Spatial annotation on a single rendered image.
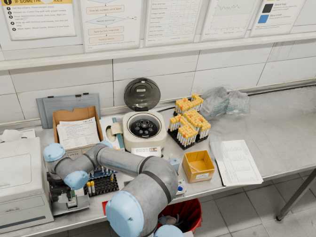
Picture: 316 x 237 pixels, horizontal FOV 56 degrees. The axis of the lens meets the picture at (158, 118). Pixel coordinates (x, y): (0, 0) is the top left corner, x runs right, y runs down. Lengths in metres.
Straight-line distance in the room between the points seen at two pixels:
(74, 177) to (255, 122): 1.32
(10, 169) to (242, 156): 1.21
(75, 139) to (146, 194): 0.98
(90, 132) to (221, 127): 0.82
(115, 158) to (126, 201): 0.29
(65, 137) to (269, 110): 1.36
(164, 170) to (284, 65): 1.61
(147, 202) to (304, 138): 1.50
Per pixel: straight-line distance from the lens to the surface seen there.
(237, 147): 1.84
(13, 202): 1.35
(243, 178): 1.72
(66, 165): 1.13
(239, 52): 1.97
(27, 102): 1.80
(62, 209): 1.51
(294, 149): 2.01
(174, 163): 1.57
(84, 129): 1.75
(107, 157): 1.07
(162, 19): 1.60
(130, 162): 0.96
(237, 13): 1.78
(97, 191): 1.56
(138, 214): 0.77
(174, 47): 1.69
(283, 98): 2.34
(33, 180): 1.31
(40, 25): 1.52
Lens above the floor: 2.23
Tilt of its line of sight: 46 degrees down
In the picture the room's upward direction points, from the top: 7 degrees clockwise
